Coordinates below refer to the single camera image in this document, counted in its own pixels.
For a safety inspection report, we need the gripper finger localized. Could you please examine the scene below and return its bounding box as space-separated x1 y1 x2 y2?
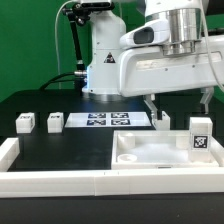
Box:
200 87 214 114
144 95 157 125

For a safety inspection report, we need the white square table top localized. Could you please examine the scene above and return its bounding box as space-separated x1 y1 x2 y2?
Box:
111 130 219 170

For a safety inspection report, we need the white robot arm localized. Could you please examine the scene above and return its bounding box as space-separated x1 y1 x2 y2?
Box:
81 0 224 130

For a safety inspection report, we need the white marker sheet with tags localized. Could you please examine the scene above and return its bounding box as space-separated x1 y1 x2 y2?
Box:
65 112 151 128

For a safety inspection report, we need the white U-shaped obstacle fence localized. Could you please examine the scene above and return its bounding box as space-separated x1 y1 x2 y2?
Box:
0 137 224 198

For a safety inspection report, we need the black cable bundle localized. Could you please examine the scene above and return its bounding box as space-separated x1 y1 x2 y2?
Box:
39 73 88 91

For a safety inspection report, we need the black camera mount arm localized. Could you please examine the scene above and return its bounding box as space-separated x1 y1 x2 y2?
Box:
61 1 115 78

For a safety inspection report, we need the white cable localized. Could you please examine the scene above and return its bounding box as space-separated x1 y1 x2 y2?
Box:
54 0 81 90

